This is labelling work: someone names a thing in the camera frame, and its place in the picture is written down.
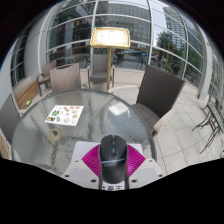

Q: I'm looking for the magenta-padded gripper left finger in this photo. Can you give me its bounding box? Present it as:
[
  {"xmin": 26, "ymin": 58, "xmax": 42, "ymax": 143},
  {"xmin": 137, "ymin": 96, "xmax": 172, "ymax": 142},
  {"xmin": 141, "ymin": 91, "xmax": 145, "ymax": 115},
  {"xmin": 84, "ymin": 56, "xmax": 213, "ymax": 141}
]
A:
[{"xmin": 61, "ymin": 144, "xmax": 102, "ymax": 190}]

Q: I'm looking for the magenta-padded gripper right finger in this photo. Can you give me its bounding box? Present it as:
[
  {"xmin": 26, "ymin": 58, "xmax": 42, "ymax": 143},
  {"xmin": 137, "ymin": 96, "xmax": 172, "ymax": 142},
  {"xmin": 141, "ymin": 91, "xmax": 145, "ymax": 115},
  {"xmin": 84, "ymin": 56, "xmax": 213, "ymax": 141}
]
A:
[{"xmin": 125, "ymin": 144, "xmax": 166, "ymax": 190}]

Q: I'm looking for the black computer mouse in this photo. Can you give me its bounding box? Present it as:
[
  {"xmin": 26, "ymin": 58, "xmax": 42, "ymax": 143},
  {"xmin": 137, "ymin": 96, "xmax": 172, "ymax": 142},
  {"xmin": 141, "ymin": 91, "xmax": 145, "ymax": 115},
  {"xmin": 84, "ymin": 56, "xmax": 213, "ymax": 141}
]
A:
[{"xmin": 98, "ymin": 134, "xmax": 129, "ymax": 191}]

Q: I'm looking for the white printed mouse pad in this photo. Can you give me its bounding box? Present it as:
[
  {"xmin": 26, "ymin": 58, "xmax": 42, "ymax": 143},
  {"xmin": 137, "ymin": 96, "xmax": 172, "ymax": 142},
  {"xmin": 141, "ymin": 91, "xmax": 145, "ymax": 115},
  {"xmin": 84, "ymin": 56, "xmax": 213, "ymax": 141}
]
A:
[{"xmin": 70, "ymin": 140, "xmax": 145, "ymax": 192}]

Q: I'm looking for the colourful laminated menu card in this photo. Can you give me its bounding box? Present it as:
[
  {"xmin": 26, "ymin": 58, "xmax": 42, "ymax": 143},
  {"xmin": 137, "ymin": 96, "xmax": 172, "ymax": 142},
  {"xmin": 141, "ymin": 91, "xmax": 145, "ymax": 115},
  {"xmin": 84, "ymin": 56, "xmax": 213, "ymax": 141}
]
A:
[{"xmin": 44, "ymin": 104, "xmax": 85, "ymax": 127}]

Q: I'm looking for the dark wicker chair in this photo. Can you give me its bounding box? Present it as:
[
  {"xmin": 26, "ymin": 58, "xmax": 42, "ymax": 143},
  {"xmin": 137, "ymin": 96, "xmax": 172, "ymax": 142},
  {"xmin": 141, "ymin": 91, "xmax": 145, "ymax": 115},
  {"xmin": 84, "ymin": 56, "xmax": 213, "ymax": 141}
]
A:
[
  {"xmin": 130, "ymin": 64, "xmax": 186, "ymax": 136},
  {"xmin": 0, "ymin": 92, "xmax": 22, "ymax": 146}
]

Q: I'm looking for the wooden slatted bench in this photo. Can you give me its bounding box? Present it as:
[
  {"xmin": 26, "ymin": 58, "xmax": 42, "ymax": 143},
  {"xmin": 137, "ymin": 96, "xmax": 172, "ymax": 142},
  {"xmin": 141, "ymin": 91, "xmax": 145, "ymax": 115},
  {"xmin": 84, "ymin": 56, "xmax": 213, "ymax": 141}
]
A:
[
  {"xmin": 0, "ymin": 128, "xmax": 12, "ymax": 160},
  {"xmin": 14, "ymin": 79, "xmax": 42, "ymax": 111}
]

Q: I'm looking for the beige wicker chair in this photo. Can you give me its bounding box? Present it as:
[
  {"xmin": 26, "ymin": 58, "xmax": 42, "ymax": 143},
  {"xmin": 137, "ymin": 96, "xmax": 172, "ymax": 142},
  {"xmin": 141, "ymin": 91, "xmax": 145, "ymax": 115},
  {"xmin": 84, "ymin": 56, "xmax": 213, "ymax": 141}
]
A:
[{"xmin": 49, "ymin": 62, "xmax": 83, "ymax": 95}]

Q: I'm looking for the green metal folding chair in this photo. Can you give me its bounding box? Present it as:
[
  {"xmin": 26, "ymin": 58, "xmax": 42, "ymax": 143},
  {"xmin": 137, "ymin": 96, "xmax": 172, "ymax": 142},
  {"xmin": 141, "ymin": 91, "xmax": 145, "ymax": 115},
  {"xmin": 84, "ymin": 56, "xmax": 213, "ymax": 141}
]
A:
[{"xmin": 191, "ymin": 94, "xmax": 224, "ymax": 156}]

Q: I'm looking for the grey wicker armchair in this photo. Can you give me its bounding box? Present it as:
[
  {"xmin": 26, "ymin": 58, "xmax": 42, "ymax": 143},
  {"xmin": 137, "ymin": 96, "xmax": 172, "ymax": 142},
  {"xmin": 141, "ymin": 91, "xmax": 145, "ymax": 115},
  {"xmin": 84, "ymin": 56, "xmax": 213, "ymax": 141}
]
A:
[{"xmin": 86, "ymin": 53, "xmax": 116, "ymax": 90}]

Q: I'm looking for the brown wicker armchair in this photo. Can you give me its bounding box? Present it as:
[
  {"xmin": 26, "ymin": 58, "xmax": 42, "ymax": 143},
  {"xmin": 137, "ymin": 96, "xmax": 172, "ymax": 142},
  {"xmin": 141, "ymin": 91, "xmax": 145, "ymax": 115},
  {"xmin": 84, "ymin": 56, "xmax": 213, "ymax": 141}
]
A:
[{"xmin": 35, "ymin": 59, "xmax": 58, "ymax": 98}]

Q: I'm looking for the gold menu display stand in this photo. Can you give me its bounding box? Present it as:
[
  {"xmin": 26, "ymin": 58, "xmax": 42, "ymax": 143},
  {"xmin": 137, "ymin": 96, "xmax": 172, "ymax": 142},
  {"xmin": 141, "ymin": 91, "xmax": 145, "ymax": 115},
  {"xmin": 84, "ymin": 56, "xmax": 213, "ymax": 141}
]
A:
[{"xmin": 89, "ymin": 26, "xmax": 132, "ymax": 92}]

